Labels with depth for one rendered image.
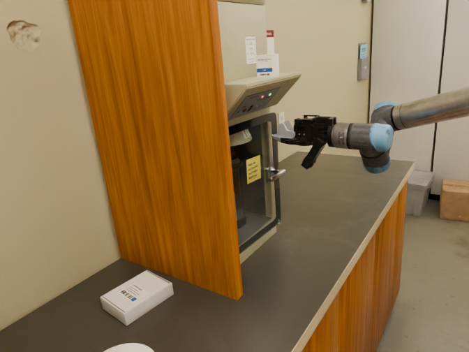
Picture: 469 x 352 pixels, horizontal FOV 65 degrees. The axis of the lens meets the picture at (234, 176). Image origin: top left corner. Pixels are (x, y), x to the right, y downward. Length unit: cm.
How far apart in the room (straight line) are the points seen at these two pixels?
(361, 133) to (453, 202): 275
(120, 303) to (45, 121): 55
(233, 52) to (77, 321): 84
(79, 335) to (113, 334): 9
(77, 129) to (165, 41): 44
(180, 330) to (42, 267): 48
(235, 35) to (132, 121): 37
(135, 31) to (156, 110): 20
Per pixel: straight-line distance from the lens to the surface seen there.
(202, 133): 90
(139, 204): 117
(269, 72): 108
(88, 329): 110
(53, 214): 122
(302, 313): 102
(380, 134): 105
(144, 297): 107
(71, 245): 128
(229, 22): 106
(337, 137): 108
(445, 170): 407
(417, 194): 372
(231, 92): 93
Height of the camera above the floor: 159
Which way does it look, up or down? 19 degrees down
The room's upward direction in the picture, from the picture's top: 5 degrees counter-clockwise
